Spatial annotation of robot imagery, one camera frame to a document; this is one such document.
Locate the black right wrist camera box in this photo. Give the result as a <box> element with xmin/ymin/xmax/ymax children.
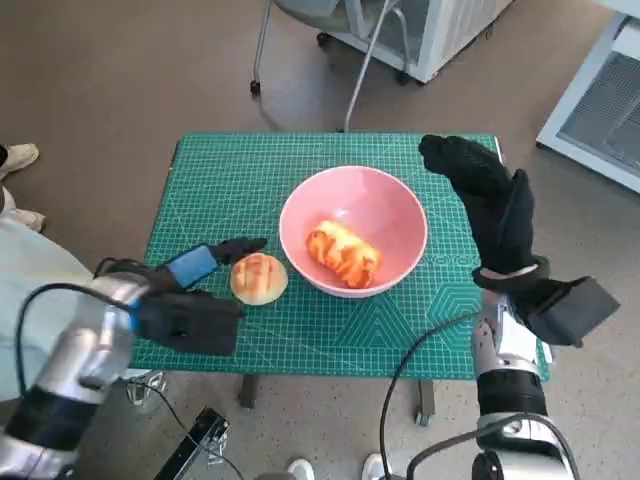
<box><xmin>512</xmin><ymin>276</ymin><xmax>621</xmax><ymax>349</ymax></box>

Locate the white shoe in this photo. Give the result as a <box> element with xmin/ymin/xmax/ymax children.
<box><xmin>287</xmin><ymin>458</ymin><xmax>316</xmax><ymax>480</ymax></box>
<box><xmin>362</xmin><ymin>452</ymin><xmax>391</xmax><ymax>480</ymax></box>

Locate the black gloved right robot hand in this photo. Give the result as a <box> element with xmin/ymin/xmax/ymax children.
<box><xmin>418</xmin><ymin>133</ymin><xmax>536</xmax><ymax>276</ymax></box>

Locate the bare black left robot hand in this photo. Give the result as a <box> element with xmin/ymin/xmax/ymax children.
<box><xmin>142</xmin><ymin>237</ymin><xmax>269</xmax><ymax>321</ymax></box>

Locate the white cabinet with grille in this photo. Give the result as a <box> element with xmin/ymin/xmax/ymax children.
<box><xmin>315</xmin><ymin>0</ymin><xmax>516</xmax><ymax>85</ymax></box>
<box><xmin>535</xmin><ymin>9</ymin><xmax>640</xmax><ymax>194</ymax></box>

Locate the grey office chair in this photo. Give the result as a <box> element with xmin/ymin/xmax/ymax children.
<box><xmin>248</xmin><ymin>0</ymin><xmax>426</xmax><ymax>134</ymax></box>

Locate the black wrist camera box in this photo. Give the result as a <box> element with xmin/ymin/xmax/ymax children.
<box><xmin>512</xmin><ymin>276</ymin><xmax>621</xmax><ymax>349</ymax></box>
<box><xmin>139</xmin><ymin>299</ymin><xmax>240</xmax><ymax>357</ymax></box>

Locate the black flat device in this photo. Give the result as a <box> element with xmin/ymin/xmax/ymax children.
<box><xmin>154</xmin><ymin>405</ymin><xmax>232</xmax><ymax>480</ymax></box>

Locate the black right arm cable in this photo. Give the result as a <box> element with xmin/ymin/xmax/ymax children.
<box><xmin>379</xmin><ymin>312</ymin><xmax>479</xmax><ymax>480</ymax></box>

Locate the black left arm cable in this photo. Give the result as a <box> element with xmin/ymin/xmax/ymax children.
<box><xmin>17</xmin><ymin>257</ymin><xmax>151</xmax><ymax>399</ymax></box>

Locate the round toy bread bun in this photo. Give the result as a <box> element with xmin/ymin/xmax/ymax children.
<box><xmin>229</xmin><ymin>252</ymin><xmax>290</xmax><ymax>306</ymax></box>

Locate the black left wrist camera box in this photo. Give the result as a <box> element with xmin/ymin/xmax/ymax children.
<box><xmin>139</xmin><ymin>299</ymin><xmax>240</xmax><ymax>357</ymax></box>

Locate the green cutting mat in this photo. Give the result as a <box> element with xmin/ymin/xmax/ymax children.
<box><xmin>130</xmin><ymin>132</ymin><xmax>555</xmax><ymax>382</ymax></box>

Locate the pink bowl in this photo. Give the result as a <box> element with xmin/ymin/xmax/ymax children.
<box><xmin>278</xmin><ymin>165</ymin><xmax>429</xmax><ymax>300</ymax></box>

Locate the thin black floor cable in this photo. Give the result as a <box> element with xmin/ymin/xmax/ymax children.
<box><xmin>142</xmin><ymin>382</ymin><xmax>194</xmax><ymax>436</ymax></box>

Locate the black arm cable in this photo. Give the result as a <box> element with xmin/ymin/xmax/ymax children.
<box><xmin>379</xmin><ymin>312</ymin><xmax>479</xmax><ymax>480</ymax></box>
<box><xmin>17</xmin><ymin>257</ymin><xmax>151</xmax><ymax>399</ymax></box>

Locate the long twisted toy bread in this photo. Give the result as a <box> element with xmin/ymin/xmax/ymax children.
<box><xmin>305</xmin><ymin>219</ymin><xmax>384</xmax><ymax>290</ymax></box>

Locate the dark table leg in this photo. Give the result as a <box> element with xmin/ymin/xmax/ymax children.
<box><xmin>413</xmin><ymin>379</ymin><xmax>436</xmax><ymax>427</ymax></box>
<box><xmin>238</xmin><ymin>375</ymin><xmax>260</xmax><ymax>410</ymax></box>

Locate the person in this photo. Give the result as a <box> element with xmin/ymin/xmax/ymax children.
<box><xmin>0</xmin><ymin>143</ymin><xmax>99</xmax><ymax>404</ymax></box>

